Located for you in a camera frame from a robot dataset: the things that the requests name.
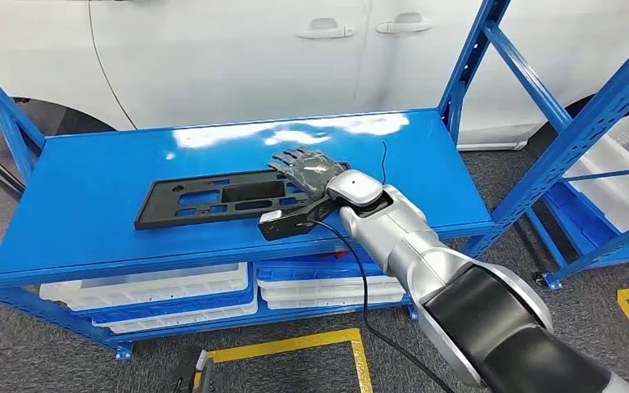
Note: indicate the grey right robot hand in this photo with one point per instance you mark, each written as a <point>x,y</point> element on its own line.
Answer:
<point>309,171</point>

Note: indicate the black plastic panel part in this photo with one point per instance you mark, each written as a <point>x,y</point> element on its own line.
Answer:
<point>157,209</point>

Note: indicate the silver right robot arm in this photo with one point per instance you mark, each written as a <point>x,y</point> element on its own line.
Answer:
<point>434,255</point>

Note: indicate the blue metal shelf rack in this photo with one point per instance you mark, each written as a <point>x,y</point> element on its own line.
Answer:
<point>103,179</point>
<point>591,233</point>

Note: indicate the white car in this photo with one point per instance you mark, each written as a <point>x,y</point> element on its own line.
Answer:
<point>211,65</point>

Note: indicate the large white plastic tray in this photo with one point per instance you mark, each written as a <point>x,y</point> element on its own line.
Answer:
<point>624,179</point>

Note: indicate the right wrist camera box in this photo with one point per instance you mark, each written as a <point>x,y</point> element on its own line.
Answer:
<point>284,225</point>

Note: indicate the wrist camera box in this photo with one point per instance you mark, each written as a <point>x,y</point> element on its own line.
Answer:
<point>201,363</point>
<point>284,225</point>

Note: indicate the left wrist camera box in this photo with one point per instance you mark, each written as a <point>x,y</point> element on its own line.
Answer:
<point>201,363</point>

